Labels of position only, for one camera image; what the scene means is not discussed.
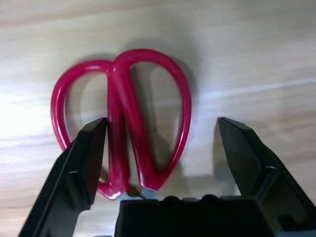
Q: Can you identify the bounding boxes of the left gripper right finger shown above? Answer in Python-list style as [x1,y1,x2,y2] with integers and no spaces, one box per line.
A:
[218,117,316,223]

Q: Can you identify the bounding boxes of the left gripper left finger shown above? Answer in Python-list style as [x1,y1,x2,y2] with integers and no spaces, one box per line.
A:
[18,117,108,237]

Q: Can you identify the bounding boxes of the red handled scissors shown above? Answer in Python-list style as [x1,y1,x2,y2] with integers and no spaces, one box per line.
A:
[50,48,193,200]

